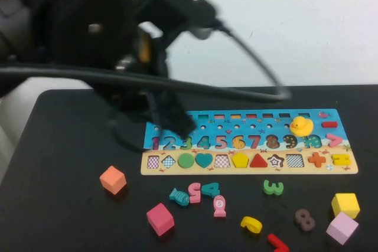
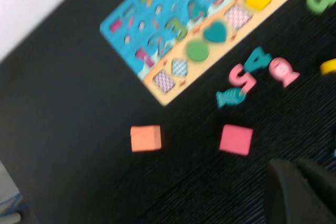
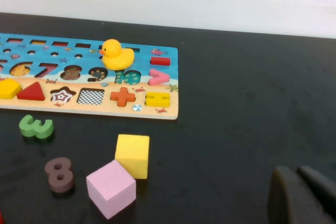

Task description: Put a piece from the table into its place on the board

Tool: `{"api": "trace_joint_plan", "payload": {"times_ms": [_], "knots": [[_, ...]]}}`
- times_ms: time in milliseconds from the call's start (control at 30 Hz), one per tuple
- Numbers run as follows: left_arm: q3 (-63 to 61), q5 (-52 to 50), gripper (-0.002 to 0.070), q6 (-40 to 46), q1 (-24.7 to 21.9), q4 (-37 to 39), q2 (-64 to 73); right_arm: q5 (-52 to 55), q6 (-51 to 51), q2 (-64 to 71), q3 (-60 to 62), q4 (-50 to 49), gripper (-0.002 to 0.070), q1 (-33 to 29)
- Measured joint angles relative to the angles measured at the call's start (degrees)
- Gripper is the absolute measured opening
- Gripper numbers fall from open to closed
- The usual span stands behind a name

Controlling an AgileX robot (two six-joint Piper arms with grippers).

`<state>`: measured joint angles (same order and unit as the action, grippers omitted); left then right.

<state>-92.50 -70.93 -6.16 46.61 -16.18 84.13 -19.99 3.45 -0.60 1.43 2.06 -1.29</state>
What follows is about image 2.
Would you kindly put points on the yellow number six piece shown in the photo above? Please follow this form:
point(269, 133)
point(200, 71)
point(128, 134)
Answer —
point(329, 67)

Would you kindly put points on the colourful wooden number puzzle board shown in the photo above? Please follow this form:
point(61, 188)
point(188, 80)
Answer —
point(126, 24)

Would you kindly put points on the teal heart puzzle piece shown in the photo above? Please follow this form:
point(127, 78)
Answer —
point(215, 32)

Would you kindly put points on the pink wooden fish piece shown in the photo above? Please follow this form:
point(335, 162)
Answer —
point(282, 70)

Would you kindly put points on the pink number five piece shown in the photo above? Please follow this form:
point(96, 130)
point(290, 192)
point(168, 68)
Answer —
point(237, 77)

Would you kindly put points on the teal wooden fish piece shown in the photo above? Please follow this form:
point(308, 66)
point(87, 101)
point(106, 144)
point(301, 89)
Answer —
point(231, 98)

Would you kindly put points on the hot pink wooden block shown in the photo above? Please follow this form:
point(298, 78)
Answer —
point(236, 140)

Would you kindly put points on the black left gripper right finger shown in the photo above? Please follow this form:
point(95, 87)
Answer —
point(324, 190)

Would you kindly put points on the teal number four piece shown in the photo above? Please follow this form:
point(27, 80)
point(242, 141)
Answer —
point(258, 60)

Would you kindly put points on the orange wooden cube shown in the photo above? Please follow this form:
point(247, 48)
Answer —
point(145, 138)

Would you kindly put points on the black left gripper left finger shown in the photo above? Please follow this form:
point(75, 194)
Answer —
point(286, 200)

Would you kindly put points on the green circle puzzle piece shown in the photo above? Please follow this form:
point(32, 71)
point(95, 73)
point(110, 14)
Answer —
point(197, 51)

